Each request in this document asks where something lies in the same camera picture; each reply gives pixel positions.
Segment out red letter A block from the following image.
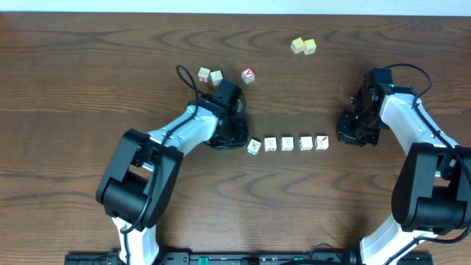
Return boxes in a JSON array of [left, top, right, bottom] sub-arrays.
[[241, 67, 256, 84]]

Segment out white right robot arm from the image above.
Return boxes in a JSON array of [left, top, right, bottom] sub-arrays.
[[337, 83, 470, 264]]

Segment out block with blue side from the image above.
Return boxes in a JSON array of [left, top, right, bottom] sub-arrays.
[[315, 135, 329, 150]]

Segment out white block red bottom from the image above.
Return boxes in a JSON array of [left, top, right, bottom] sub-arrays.
[[198, 67, 211, 83]]

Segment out white block beside red-bottom block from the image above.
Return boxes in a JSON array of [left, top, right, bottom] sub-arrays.
[[210, 70, 224, 86]]

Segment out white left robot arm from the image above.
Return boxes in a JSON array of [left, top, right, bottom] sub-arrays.
[[96, 95, 248, 264]]

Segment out white block red U side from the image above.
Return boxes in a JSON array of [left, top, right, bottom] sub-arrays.
[[281, 136, 294, 151]]

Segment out white block green 4 side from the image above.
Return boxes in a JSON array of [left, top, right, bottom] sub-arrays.
[[247, 138, 262, 155]]

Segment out yellow block right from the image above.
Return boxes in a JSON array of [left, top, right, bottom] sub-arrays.
[[303, 38, 317, 55]]

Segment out white block green Z side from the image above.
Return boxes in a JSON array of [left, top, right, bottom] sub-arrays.
[[299, 136, 314, 151]]

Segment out white block yellow W side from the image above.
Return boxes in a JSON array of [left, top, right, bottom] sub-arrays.
[[264, 137, 277, 152]]

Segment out yellow block left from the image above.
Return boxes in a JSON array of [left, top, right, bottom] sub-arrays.
[[291, 38, 305, 54]]

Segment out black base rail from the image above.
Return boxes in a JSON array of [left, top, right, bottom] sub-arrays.
[[64, 242, 434, 265]]

